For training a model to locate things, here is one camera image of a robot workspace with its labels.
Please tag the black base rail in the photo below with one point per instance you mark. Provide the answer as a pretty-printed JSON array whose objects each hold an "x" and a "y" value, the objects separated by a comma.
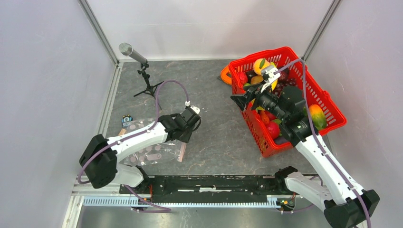
[{"x": 212, "y": 188}]

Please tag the orange carrot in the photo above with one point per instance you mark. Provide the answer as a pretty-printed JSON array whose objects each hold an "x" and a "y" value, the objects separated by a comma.
[{"x": 264, "y": 117}]

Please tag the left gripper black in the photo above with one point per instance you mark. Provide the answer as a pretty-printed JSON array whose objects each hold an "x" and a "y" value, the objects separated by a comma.
[{"x": 186, "y": 138}]

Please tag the orange plastic handle piece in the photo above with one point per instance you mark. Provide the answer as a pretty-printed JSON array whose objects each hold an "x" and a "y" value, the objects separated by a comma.
[{"x": 225, "y": 76}]

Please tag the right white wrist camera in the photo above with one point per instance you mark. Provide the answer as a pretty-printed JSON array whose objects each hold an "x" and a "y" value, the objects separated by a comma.
[{"x": 270, "y": 74}]

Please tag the clear zip top bag pink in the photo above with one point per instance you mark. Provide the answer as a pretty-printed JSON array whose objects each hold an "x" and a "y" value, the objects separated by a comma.
[{"x": 158, "y": 153}]

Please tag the small blue robot toy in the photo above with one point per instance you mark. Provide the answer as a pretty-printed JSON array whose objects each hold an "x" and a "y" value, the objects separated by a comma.
[{"x": 126, "y": 120}]

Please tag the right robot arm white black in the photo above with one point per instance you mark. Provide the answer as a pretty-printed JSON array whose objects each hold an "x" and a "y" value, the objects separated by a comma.
[{"x": 344, "y": 202}]

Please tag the black tripod stand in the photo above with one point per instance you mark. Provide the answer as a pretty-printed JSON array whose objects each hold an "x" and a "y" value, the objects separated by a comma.
[{"x": 150, "y": 89}]

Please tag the red strawberry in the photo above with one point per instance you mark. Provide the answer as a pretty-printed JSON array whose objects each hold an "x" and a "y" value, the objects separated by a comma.
[{"x": 243, "y": 78}]

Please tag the dark red grape bunch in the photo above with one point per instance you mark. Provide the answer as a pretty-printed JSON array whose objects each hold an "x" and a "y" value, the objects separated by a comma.
[{"x": 280, "y": 86}]

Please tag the orange fruit with leaf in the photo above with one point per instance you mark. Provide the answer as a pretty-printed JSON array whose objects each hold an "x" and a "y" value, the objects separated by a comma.
[{"x": 260, "y": 64}]

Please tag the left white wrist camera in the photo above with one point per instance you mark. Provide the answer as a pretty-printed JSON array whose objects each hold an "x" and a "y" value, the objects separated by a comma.
[{"x": 195, "y": 109}]

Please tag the yellow banana bunch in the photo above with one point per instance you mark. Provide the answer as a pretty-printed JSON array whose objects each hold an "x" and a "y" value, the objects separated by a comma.
[{"x": 259, "y": 78}]

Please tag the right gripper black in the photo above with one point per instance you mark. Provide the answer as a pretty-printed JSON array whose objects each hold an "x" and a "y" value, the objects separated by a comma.
[{"x": 252, "y": 90}]

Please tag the red apple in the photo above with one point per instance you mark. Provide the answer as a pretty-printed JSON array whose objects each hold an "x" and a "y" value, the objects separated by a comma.
[{"x": 273, "y": 130}]

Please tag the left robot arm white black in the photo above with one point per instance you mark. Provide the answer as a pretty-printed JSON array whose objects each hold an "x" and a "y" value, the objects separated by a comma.
[{"x": 101, "y": 159}]

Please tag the small wooden block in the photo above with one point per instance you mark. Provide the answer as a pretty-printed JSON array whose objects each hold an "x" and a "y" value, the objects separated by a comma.
[{"x": 122, "y": 132}]

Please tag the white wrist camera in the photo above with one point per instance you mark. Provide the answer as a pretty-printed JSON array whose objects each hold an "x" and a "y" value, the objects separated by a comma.
[
  {"x": 270, "y": 74},
  {"x": 195, "y": 109}
]

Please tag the grey microphone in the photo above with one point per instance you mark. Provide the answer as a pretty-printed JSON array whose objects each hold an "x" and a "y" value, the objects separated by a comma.
[{"x": 127, "y": 50}]

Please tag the dark mangosteen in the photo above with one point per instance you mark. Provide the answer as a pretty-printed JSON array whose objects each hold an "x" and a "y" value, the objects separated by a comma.
[{"x": 250, "y": 74}]

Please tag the mango orange green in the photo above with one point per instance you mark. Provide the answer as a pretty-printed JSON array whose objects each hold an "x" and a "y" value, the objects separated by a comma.
[{"x": 318, "y": 117}]

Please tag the red plastic basket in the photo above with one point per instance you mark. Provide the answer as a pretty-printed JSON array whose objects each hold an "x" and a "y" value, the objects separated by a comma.
[{"x": 315, "y": 96}]

